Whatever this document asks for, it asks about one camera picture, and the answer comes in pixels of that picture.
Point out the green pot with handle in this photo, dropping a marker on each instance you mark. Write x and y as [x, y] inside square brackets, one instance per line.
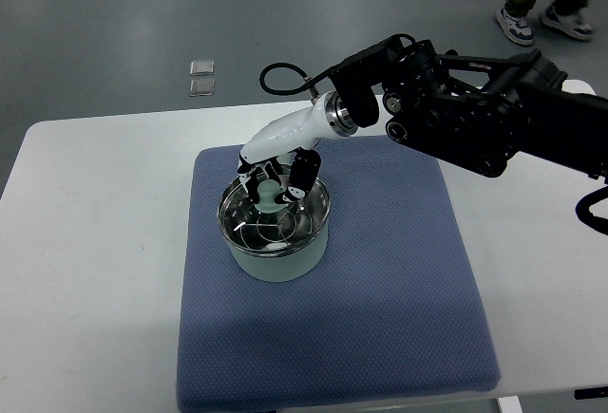
[284, 268]

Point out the blue quilted mat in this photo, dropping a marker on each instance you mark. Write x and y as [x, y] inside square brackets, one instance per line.
[392, 309]

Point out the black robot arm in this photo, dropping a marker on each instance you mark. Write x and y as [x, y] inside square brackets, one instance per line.
[473, 112]

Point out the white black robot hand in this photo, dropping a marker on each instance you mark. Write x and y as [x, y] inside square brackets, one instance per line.
[303, 129]

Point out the wire steamer rack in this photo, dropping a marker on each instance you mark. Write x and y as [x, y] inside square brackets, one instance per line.
[289, 225]

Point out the black table bracket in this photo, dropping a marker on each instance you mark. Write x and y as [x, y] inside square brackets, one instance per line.
[591, 393]

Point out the white right sneaker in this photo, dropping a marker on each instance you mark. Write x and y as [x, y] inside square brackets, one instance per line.
[573, 26]

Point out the upper metal floor plate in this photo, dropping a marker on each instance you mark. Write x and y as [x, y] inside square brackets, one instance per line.
[202, 67]

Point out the white sneaker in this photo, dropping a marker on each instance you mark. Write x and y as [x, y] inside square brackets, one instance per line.
[573, 26]
[515, 29]

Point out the white left sneaker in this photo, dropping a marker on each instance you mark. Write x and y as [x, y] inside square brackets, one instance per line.
[515, 29]

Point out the glass lid green knob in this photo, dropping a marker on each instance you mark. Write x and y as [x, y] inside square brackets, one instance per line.
[235, 202]

